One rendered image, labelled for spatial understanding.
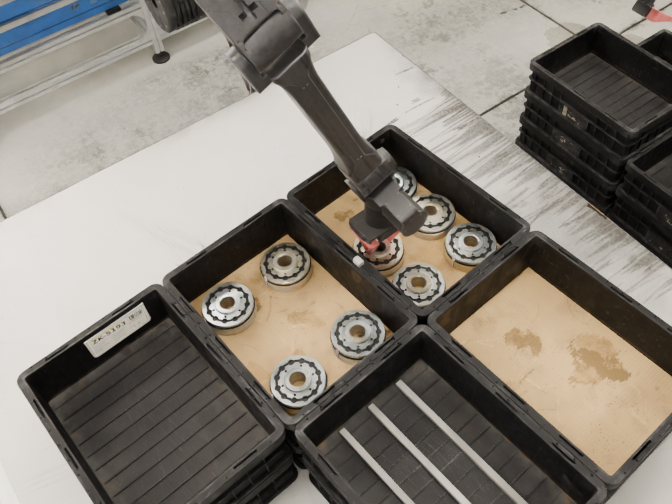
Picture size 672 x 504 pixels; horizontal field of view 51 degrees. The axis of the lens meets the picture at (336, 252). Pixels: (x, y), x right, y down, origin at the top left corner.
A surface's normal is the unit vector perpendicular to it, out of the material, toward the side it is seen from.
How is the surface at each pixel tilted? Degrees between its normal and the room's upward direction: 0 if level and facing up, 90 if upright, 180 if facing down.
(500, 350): 0
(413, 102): 0
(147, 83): 0
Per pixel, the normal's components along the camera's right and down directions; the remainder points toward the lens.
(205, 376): -0.07, -0.59
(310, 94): 0.58, 0.64
